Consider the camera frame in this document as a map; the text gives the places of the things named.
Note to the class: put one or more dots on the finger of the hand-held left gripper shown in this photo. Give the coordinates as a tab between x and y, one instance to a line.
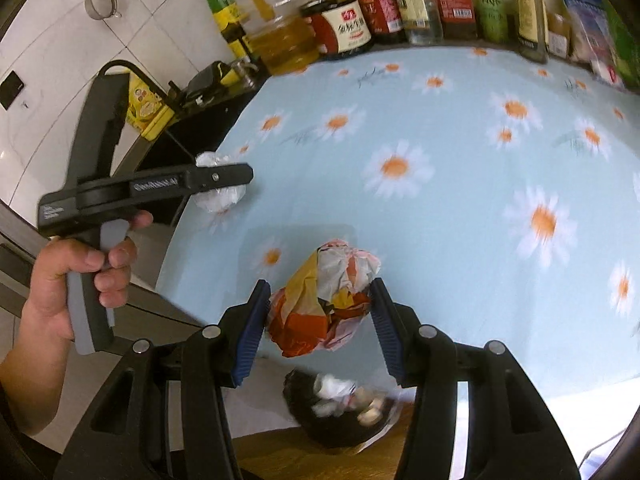
220	177

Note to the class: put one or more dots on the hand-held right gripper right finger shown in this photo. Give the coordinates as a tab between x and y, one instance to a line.
387	335

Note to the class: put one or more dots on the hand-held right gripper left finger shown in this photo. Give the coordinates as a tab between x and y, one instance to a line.
247	340

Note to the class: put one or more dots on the white plastic wrapper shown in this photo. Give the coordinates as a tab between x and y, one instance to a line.
220	202

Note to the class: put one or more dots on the orange white wrapper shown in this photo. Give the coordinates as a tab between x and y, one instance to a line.
320	305

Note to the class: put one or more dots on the black bag trash bin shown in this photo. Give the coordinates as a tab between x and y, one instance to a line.
335	430

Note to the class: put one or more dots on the person's left forearm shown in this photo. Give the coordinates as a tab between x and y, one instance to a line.
32	385

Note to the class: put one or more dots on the person's left hand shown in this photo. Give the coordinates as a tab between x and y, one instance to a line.
50	285

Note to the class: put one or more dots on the black sink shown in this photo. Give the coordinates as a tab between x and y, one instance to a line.
175	142

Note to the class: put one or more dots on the black yellow object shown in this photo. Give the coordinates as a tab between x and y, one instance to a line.
212	80

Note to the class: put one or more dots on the black faucet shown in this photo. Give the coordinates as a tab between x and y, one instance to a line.
150	80

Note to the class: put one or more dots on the clear cooking oil jug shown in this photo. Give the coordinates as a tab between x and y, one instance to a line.
285	45

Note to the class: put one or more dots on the green label dark bottle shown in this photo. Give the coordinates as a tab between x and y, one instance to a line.
222	10

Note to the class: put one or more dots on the dark soy sauce jug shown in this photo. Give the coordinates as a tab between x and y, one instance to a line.
345	27

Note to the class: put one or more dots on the red label black cap bottle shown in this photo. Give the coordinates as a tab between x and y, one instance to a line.
380	0

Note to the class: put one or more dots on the clear beige label bottle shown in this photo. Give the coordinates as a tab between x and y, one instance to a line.
415	5

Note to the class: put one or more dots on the square red label bottle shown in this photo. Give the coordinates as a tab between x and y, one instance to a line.
452	0

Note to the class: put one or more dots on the green label gold cap bottle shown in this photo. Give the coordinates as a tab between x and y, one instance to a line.
490	5

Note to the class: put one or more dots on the small white red packet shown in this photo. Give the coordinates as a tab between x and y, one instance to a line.
607	72

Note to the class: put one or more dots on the small brown jar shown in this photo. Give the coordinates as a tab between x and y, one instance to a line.
557	35

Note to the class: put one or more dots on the clear yellow label bottle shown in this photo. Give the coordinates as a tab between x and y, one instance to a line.
530	15

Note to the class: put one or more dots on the blue white plastic packet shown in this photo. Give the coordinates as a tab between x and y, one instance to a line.
587	25

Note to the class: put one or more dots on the green plastic packet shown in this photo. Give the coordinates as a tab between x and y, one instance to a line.
625	35

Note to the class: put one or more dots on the black wall socket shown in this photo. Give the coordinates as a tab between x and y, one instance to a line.
11	90

